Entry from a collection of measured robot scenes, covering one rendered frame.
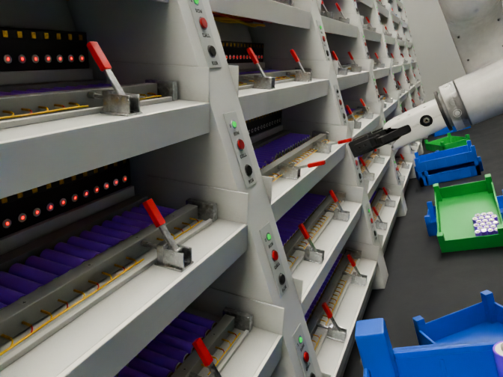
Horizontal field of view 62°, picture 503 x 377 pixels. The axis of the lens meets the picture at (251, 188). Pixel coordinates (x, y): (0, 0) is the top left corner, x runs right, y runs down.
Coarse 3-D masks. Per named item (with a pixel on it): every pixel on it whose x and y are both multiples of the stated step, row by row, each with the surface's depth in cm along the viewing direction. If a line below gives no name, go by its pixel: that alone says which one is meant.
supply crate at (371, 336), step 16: (368, 320) 29; (384, 320) 29; (368, 336) 28; (384, 336) 28; (368, 352) 28; (384, 352) 28; (400, 352) 29; (416, 352) 29; (432, 352) 28; (448, 352) 28; (464, 352) 28; (480, 352) 28; (368, 368) 28; (384, 368) 28; (400, 368) 30; (416, 368) 29; (432, 368) 29; (448, 368) 29; (464, 368) 28; (480, 368) 28
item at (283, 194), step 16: (272, 128) 123; (288, 128) 132; (304, 128) 130; (320, 128) 128; (336, 128) 126; (336, 144) 123; (304, 160) 104; (320, 160) 105; (336, 160) 118; (304, 176) 91; (320, 176) 104; (272, 192) 80; (288, 192) 82; (304, 192) 92; (272, 208) 75; (288, 208) 84
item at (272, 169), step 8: (320, 136) 122; (304, 144) 110; (312, 144) 113; (296, 152) 102; (304, 152) 107; (280, 160) 94; (288, 160) 97; (264, 168) 87; (272, 168) 88; (272, 176) 86; (280, 176) 88
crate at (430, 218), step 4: (496, 196) 168; (500, 196) 167; (500, 200) 168; (428, 204) 178; (432, 204) 178; (500, 204) 168; (428, 208) 178; (432, 208) 178; (500, 208) 169; (428, 212) 174; (432, 212) 178; (424, 216) 163; (428, 216) 162; (432, 216) 179; (428, 220) 162; (432, 220) 178; (428, 224) 163; (432, 224) 162; (436, 224) 161; (428, 228) 163; (432, 228) 162; (436, 228) 162; (428, 232) 163; (432, 232) 163; (436, 232) 162
